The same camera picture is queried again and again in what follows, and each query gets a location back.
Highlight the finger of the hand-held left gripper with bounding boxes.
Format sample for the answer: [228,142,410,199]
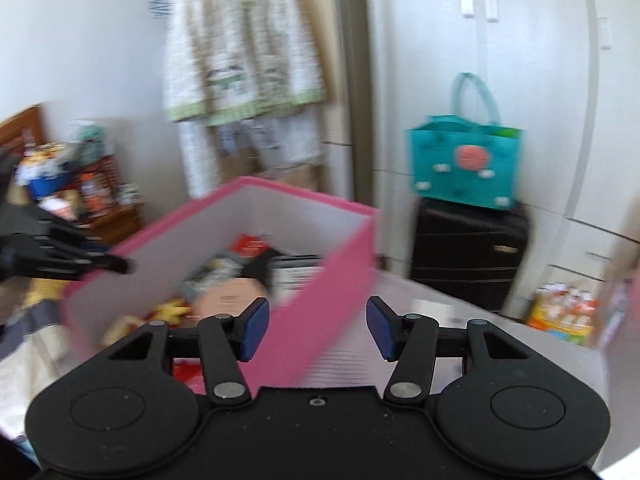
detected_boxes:
[15,207,132,281]

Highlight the light wood wardrobe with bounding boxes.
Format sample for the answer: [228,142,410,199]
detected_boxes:
[330,0,640,341]

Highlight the yellow hair clip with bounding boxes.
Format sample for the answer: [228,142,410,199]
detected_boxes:
[157,297,194,322]

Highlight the teal felt tote bag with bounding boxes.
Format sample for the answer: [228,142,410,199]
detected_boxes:
[406,72,525,211]

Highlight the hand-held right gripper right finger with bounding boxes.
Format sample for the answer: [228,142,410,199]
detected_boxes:
[366,296,532,404]

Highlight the pink round case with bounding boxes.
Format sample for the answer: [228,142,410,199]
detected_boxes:
[192,280,268,322]

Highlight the red printed box lining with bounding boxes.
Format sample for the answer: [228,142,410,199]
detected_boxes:
[227,234,271,257]

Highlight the pink cardboard box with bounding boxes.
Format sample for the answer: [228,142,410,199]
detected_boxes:
[60,176,378,396]

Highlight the blue container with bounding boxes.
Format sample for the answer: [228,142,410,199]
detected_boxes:
[25,170,71,200]

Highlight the grey device with white label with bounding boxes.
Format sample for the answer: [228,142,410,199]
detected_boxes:
[267,255,324,307]

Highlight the dark wooden nightstand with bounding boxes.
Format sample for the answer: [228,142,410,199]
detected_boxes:
[75,200,148,246]

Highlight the yellow blanket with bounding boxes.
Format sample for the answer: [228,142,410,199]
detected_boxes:
[22,277,71,311]

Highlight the white and green fluffy robe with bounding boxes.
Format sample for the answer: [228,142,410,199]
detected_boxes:
[162,0,328,198]

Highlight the green tissue pack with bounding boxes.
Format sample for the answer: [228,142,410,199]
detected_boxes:
[75,122,111,163]

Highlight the black suitcase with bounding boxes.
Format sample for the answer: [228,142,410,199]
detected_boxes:
[410,197,531,316]

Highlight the wooden headboard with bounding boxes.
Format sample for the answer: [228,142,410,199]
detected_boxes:
[0,105,46,161]

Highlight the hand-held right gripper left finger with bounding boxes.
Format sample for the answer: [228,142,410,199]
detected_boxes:
[107,297,271,406]

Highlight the orange drink bottle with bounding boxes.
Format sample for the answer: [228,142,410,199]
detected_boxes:
[79,172,103,211]

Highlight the plastic bag of orange packs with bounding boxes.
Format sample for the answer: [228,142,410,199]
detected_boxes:
[527,282,601,346]

